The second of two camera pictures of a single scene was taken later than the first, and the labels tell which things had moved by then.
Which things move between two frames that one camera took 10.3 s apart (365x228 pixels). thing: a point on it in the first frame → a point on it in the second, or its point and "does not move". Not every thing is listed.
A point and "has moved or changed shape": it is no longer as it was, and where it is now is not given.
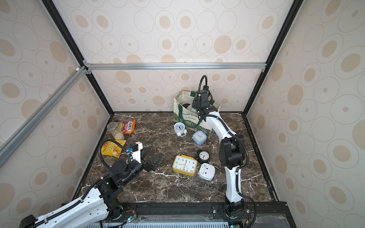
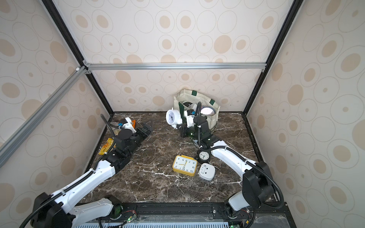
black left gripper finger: (154, 164) → (145, 129)
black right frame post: (292, 12) does not move
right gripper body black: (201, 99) → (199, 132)
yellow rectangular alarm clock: (185, 164) does not move
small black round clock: (202, 156) does not move
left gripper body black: (134, 170) → (138, 137)
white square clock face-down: (206, 171) does not move
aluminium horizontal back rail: (177, 66) does not move
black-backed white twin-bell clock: (186, 105) does not move
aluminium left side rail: (15, 139) does not move
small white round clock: (179, 128) has moved or changed shape
